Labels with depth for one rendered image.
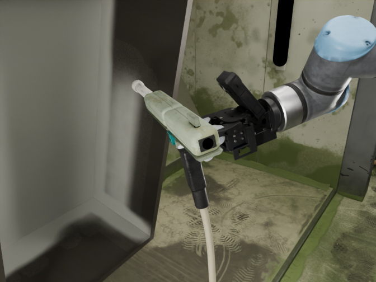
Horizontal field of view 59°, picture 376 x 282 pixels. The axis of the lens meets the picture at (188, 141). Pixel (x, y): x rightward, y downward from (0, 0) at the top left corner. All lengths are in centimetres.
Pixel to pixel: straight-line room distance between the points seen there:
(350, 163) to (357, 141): 18
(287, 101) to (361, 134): 188
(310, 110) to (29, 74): 79
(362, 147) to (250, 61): 101
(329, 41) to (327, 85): 9
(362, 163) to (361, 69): 196
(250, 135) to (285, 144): 207
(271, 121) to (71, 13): 71
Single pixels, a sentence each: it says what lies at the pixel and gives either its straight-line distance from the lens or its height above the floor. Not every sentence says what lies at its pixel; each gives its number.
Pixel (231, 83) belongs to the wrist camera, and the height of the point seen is 120.
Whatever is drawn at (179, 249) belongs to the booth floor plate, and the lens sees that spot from 198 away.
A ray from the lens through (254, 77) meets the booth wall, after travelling 269.
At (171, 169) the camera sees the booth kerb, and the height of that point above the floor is 11.
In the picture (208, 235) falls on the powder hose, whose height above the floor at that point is 87.
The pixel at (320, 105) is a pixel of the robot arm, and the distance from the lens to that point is 73.
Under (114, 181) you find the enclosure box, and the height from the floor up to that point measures 66.
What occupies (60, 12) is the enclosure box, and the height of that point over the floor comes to 130.
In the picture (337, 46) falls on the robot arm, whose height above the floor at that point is 126.
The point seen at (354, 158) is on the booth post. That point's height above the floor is 32.
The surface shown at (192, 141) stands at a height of 114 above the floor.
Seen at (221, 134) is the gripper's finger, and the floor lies 111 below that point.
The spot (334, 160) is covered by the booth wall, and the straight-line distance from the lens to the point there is 265.
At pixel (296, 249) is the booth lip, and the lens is 208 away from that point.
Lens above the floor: 134
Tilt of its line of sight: 23 degrees down
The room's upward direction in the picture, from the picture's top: straight up
